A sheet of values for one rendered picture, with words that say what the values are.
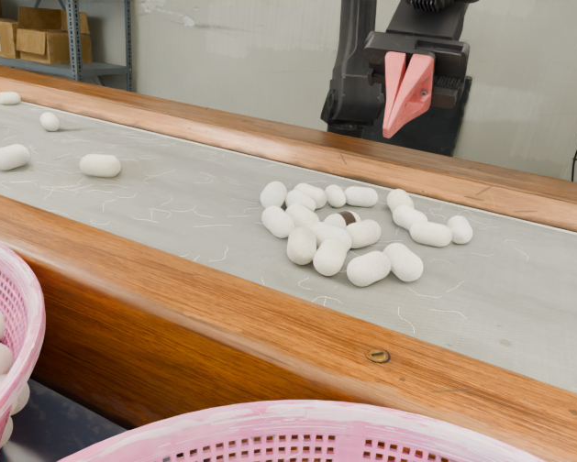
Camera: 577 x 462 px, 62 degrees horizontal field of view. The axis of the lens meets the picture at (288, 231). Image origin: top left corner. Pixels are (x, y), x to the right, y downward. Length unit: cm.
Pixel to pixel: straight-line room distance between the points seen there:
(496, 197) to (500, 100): 188
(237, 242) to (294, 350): 17
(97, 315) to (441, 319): 20
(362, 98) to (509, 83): 165
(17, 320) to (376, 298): 21
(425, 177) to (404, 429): 39
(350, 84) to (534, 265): 46
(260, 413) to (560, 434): 12
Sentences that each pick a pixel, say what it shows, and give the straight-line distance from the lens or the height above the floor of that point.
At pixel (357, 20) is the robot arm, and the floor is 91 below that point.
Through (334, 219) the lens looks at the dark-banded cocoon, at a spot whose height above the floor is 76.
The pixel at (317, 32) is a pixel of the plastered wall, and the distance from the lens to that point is 252.
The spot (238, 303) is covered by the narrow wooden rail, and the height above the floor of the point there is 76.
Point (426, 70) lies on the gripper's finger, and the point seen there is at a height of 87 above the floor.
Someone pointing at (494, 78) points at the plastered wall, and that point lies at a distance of 241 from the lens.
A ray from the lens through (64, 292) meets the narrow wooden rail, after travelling 29.
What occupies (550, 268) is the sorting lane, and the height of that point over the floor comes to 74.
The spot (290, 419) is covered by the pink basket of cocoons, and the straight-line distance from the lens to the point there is 19.
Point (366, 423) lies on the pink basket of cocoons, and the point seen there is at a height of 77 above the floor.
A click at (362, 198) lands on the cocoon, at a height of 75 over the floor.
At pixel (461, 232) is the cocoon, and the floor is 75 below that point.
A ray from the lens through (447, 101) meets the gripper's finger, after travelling 55.
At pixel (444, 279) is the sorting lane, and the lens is 37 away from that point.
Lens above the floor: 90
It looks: 24 degrees down
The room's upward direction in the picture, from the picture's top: 7 degrees clockwise
